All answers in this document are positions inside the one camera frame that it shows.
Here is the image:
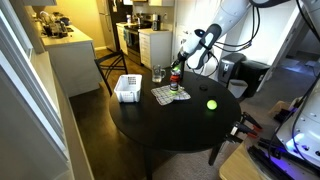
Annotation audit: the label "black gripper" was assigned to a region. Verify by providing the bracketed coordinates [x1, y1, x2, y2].
[170, 50, 190, 73]

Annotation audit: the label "soda can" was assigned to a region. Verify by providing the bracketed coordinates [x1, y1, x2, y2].
[169, 69, 182, 93]

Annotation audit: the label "clear glass mug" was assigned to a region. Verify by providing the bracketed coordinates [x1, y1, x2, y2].
[151, 64, 167, 84]

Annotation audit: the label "checkered dish cloth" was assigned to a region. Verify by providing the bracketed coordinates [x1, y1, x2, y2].
[150, 84, 192, 107]

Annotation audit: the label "black coffee maker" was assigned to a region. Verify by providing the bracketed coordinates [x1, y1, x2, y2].
[151, 13, 162, 32]

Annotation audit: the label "black kitchen stove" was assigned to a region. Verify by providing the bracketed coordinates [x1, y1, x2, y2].
[123, 21, 153, 66]

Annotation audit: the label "white plastic basket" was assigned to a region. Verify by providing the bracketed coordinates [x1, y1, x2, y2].
[113, 73, 143, 104]

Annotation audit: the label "black lidded trash can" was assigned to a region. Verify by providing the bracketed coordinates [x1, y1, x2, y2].
[218, 52, 248, 88]

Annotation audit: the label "round black table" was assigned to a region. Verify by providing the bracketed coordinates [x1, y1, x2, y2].
[108, 68, 242, 180]

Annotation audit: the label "white narrow base cabinet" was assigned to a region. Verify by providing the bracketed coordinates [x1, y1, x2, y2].
[115, 22, 129, 56]

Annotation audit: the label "small white waste bin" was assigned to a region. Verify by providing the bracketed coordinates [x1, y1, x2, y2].
[227, 78, 249, 99]

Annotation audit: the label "black metal chair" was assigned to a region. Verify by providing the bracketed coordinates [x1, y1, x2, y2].
[94, 50, 129, 97]

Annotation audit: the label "wide black bin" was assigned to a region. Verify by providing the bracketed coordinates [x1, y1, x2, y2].
[239, 59, 272, 98]

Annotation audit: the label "light refrigerator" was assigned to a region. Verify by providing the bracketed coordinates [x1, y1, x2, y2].
[95, 0, 118, 53]

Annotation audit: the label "black orange spring clamp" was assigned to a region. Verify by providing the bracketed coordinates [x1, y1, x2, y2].
[231, 121, 259, 139]
[241, 111, 263, 131]

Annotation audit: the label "white kitchen counter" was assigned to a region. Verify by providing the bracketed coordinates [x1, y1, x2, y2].
[39, 24, 103, 98]

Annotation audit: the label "wooden robot platform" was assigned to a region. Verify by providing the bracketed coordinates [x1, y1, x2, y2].
[218, 141, 320, 180]

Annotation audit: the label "dark countertop dishes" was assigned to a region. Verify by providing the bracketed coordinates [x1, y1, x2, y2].
[52, 11, 72, 27]

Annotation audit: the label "dark countertop appliance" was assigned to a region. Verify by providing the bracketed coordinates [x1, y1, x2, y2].
[42, 19, 70, 38]

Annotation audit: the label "black base cable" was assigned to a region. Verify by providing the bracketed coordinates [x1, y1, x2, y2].
[268, 71, 320, 159]

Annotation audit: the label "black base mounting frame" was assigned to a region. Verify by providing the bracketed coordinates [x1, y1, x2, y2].
[248, 137, 295, 180]

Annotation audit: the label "white window frame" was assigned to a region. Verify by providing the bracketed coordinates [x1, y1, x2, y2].
[0, 0, 72, 162]

